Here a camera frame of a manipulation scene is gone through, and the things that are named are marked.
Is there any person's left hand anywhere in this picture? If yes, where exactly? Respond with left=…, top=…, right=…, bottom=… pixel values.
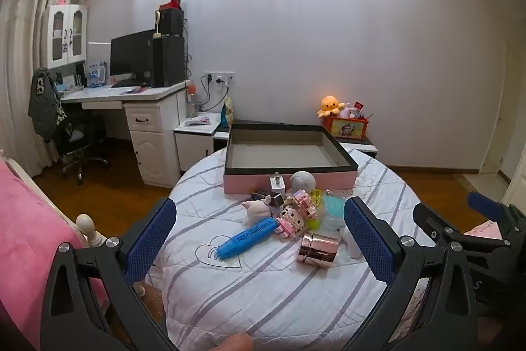
left=214, top=334, right=253, bottom=351

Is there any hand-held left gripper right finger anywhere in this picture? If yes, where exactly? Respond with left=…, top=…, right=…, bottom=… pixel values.
left=344, top=197, right=479, bottom=351

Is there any yellow blue snack bag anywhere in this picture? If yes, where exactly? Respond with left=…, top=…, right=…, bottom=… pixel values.
left=220, top=97, right=234, bottom=127

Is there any small dark box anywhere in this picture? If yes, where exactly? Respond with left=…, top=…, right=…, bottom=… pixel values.
left=251, top=188, right=284, bottom=209

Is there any white door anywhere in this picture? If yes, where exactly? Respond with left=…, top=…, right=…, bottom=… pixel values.
left=479, top=38, right=526, bottom=208

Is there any white nightstand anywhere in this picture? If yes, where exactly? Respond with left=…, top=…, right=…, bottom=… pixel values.
left=173, top=114, right=231, bottom=173

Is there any blue box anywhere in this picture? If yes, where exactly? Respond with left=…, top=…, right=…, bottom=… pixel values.
left=86, top=61, right=107, bottom=87

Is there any black computer tower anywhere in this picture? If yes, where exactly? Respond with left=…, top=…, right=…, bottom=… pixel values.
left=152, top=35, right=186, bottom=88

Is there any orange octopus plush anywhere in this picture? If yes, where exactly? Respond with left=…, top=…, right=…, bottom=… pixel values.
left=317, top=95, right=345, bottom=117

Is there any white wall socket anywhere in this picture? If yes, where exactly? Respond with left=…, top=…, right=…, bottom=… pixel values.
left=204, top=71, right=236, bottom=85

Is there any clear bottle orange cap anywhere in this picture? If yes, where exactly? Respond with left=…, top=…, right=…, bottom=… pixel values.
left=186, top=82, right=199, bottom=118

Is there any white plug charger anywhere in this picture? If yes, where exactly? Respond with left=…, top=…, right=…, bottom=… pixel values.
left=269, top=173, right=285, bottom=199

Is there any pink cardboard box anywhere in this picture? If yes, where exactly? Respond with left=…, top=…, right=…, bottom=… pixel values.
left=224, top=123, right=359, bottom=194

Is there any white round figurine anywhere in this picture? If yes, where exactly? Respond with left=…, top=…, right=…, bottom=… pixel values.
left=290, top=171, right=316, bottom=193

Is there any pink blanket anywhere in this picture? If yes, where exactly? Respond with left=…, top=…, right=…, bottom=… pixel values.
left=0, top=160, right=109, bottom=351

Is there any black speaker box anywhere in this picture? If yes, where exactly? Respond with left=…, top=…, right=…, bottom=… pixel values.
left=159, top=8, right=184, bottom=36

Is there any orange storage box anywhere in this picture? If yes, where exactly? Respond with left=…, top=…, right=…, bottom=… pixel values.
left=322, top=115, right=369, bottom=140

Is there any pink printed pillow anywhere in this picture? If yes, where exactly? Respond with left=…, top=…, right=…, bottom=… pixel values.
left=462, top=220, right=505, bottom=240

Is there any black office chair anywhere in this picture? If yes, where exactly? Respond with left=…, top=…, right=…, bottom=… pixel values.
left=55, top=114, right=109, bottom=185

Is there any grey jacket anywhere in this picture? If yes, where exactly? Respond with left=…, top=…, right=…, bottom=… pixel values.
left=28, top=67, right=68, bottom=140

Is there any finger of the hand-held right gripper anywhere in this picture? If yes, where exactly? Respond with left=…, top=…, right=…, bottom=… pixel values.
left=467, top=192, right=526, bottom=241
left=413, top=202, right=469, bottom=241

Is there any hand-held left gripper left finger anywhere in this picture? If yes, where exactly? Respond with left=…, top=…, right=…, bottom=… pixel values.
left=40, top=197, right=178, bottom=351

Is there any black power cable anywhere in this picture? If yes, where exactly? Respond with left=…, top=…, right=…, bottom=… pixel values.
left=200, top=75, right=214, bottom=113

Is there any yellow highlighter pen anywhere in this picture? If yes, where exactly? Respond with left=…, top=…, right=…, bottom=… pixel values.
left=306, top=190, right=325, bottom=228

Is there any white desk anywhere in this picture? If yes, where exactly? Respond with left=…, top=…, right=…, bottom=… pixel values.
left=60, top=82, right=192, bottom=187

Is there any beige curtain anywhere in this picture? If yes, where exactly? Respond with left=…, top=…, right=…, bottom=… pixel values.
left=0, top=0, right=81, bottom=177

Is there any white bed post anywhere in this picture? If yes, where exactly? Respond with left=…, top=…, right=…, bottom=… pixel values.
left=76, top=213, right=108, bottom=249

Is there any white glass-door cabinet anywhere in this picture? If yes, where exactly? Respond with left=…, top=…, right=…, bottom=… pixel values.
left=40, top=3, right=89, bottom=69

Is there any pink block figure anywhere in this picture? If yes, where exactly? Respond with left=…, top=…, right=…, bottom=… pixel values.
left=275, top=189, right=319, bottom=240

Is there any rose gold jar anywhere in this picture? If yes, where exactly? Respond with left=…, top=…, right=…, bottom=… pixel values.
left=297, top=233, right=340, bottom=268

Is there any black computer monitor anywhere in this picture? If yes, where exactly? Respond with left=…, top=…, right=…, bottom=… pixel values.
left=110, top=29, right=157, bottom=80

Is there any blue marker pen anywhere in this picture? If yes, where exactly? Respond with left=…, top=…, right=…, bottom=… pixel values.
left=214, top=217, right=277, bottom=262

